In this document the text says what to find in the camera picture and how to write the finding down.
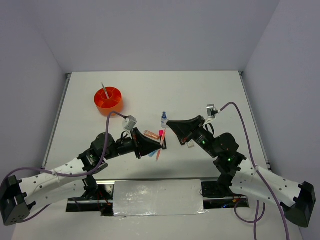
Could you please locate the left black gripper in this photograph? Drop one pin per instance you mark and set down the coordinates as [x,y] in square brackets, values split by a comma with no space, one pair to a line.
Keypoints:
[145,146]

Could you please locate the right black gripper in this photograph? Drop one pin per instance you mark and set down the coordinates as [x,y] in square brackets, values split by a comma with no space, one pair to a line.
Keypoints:
[183,128]

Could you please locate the clear orange pen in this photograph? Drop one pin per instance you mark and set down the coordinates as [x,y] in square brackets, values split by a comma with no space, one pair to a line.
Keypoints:
[161,144]

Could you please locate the clear green pen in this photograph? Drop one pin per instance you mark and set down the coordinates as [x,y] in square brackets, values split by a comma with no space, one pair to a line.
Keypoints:
[105,90]

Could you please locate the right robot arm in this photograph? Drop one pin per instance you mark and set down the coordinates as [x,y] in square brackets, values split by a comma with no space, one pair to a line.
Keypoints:
[238,175]

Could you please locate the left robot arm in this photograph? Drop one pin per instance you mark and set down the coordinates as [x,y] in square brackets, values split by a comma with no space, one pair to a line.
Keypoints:
[75,179]

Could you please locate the translucent blue correction tape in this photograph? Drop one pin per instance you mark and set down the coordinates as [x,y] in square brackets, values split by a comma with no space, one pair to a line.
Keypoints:
[152,154]

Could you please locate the pink black highlighter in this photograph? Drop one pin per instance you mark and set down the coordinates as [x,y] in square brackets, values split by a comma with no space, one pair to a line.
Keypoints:
[165,145]

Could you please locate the clear spray bottle blue cap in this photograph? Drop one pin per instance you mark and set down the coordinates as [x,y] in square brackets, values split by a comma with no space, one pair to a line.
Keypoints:
[164,120]

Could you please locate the silver taped plate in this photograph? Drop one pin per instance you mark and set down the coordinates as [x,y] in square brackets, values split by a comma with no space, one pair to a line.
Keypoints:
[157,198]

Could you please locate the orange round desk organizer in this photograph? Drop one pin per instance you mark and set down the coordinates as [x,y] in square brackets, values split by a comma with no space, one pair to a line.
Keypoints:
[106,103]

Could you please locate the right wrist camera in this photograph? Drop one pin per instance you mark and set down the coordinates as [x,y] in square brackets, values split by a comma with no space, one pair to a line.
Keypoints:
[212,113]

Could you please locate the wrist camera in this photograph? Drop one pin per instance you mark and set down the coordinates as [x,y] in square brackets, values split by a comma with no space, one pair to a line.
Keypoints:
[212,113]
[129,123]

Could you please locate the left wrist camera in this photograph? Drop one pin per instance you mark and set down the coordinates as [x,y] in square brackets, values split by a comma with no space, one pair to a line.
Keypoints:
[129,123]

